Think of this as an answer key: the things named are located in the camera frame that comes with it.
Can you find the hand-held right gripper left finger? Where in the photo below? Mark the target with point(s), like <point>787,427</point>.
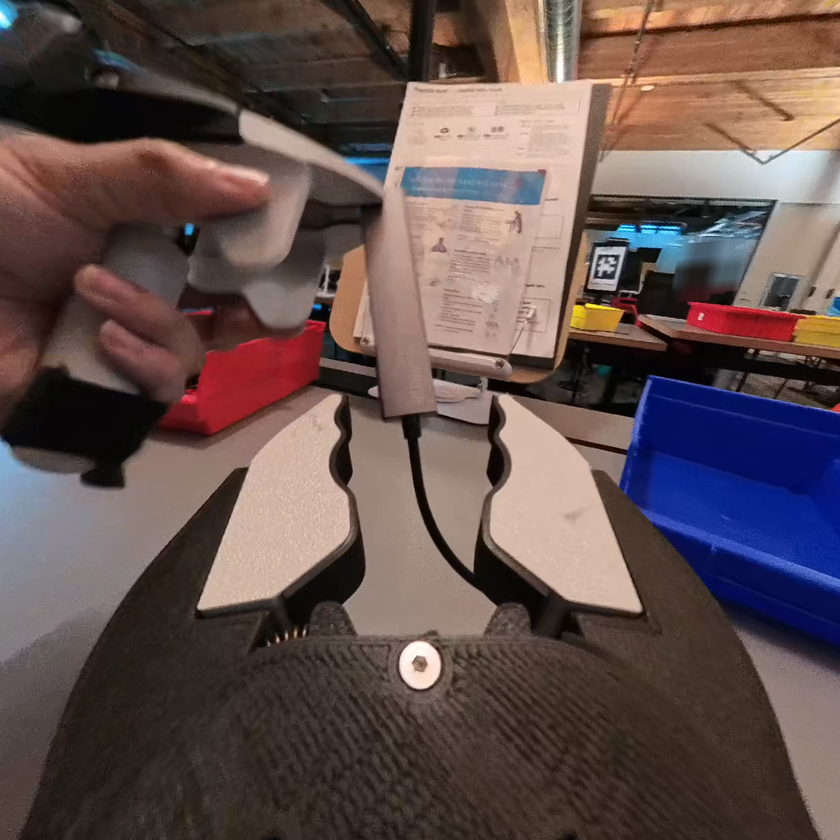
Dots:
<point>282,525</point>

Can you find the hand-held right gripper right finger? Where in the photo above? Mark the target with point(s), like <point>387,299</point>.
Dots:
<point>558,531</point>

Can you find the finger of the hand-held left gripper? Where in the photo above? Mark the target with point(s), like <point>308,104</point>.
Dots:
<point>315,170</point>
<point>289,302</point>

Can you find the red storage bin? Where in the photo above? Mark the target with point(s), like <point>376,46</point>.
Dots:
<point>262,380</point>
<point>741,323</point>

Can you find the grey usb hub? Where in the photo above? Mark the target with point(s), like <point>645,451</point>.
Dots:
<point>400,315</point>

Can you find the person's left hand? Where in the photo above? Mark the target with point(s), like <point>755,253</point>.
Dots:
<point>52,216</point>

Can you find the blue storage bin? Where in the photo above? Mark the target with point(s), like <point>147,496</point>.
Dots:
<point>722,492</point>

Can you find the printed instruction sheets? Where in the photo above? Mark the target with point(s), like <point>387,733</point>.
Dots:
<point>485,262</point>

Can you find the yellow storage bin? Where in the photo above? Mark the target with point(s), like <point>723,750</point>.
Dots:
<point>820,331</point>
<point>597,318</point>

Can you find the wooden document stand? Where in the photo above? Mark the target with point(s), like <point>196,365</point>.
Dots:
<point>571,315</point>

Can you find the wooden top desk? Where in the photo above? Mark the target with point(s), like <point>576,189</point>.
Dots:
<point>663,325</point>

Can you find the black white marker sign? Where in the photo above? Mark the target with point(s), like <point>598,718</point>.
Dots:
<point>607,266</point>

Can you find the silver ventilation duct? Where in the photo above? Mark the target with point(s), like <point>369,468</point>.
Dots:
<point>561,39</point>

